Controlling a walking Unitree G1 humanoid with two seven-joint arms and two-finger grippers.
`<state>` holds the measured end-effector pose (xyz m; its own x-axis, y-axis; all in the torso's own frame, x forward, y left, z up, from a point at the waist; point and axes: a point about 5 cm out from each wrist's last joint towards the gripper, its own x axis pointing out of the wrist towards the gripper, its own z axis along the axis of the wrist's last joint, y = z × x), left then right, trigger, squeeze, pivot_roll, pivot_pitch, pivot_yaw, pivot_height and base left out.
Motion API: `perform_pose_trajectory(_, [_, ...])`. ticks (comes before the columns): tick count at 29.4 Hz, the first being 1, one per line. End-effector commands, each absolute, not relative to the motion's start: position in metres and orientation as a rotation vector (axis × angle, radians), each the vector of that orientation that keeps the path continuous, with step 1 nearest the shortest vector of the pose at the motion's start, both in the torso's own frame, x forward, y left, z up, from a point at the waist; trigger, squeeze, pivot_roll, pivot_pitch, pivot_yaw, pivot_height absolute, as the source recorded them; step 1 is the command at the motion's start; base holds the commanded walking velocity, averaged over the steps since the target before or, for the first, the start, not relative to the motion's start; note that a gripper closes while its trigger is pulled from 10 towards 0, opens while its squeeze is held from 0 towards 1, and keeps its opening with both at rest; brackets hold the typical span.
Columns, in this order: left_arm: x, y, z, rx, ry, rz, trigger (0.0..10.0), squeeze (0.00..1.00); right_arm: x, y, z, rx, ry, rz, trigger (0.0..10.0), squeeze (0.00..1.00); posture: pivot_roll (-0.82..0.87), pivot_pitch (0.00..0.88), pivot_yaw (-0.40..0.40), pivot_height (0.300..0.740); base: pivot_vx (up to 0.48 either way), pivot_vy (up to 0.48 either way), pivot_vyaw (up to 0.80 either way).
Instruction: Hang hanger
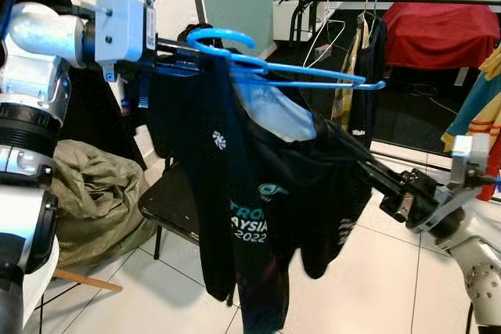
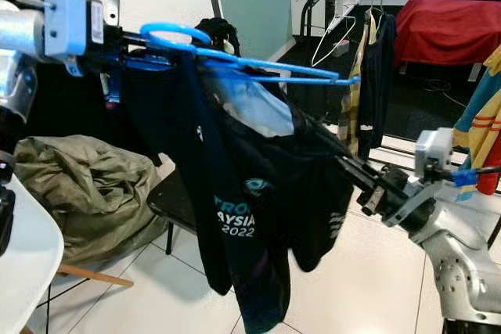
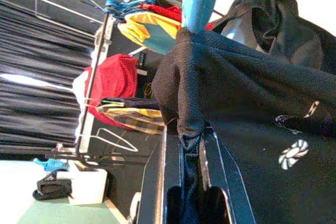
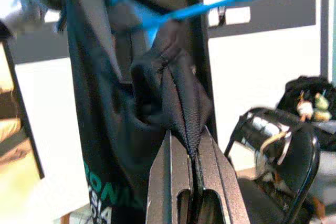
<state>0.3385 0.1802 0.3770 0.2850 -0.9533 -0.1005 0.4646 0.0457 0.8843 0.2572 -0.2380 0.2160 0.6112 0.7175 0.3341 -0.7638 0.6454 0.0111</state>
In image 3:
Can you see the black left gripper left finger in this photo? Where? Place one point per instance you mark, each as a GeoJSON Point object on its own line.
{"type": "Point", "coordinates": [155, 195]}

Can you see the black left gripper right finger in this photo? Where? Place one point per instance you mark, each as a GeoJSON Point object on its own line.
{"type": "Point", "coordinates": [231, 182]}

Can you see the navy T-shirt white lettering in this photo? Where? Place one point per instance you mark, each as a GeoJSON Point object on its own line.
{"type": "Point", "coordinates": [249, 90]}

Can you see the green clothes hanger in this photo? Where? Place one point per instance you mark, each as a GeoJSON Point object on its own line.
{"type": "Point", "coordinates": [113, 101]}

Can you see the white shelf unit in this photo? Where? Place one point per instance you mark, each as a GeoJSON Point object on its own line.
{"type": "Point", "coordinates": [86, 187]}

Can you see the yellow plaid garment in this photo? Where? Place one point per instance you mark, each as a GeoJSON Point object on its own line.
{"type": "Point", "coordinates": [136, 120]}

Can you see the black metal clothes rack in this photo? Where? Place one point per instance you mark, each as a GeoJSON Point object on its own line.
{"type": "Point", "coordinates": [88, 98]}

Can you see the white crumpled cloth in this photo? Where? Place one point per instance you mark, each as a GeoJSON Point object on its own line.
{"type": "Point", "coordinates": [78, 87]}

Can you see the blue and yellow garment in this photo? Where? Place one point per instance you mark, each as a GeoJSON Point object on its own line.
{"type": "Point", "coordinates": [157, 37]}

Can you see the black curtain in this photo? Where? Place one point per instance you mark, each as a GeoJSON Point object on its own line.
{"type": "Point", "coordinates": [39, 77]}

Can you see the red garment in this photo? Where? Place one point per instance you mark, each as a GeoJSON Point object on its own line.
{"type": "Point", "coordinates": [168, 11]}

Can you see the white metal frame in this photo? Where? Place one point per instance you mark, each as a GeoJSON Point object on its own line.
{"type": "Point", "coordinates": [65, 10]}

